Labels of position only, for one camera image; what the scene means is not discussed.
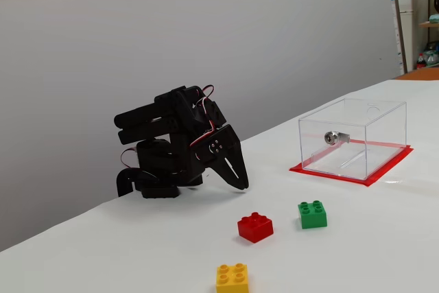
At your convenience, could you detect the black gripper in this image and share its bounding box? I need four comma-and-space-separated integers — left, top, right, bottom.
190, 124, 250, 191

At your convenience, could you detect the yellow lego brick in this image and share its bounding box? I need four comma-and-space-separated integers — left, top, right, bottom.
215, 263, 250, 293

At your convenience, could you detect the red lego brick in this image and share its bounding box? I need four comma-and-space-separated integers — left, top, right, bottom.
237, 211, 274, 244

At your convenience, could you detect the green lego brick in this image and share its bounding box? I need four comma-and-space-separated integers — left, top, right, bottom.
297, 200, 329, 230

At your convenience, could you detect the silver box lock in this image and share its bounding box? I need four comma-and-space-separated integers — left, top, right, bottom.
324, 130, 351, 145

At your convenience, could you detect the transparent plastic box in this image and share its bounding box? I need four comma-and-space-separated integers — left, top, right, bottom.
297, 97, 407, 181

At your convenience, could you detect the black table clamp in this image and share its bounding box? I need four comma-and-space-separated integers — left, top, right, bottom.
116, 168, 180, 200

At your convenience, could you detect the orange table surface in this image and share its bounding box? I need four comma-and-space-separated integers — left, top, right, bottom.
394, 66, 439, 82

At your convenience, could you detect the white refrigerator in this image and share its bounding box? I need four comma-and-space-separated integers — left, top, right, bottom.
394, 0, 416, 71

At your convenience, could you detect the metal shelf rack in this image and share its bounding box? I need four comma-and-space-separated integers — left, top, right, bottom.
390, 0, 439, 74

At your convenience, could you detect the red white wrist cable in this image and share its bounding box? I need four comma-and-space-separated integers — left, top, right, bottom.
189, 84, 220, 147

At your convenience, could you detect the red white base cable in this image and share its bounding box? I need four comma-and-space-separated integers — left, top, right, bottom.
119, 148, 139, 171

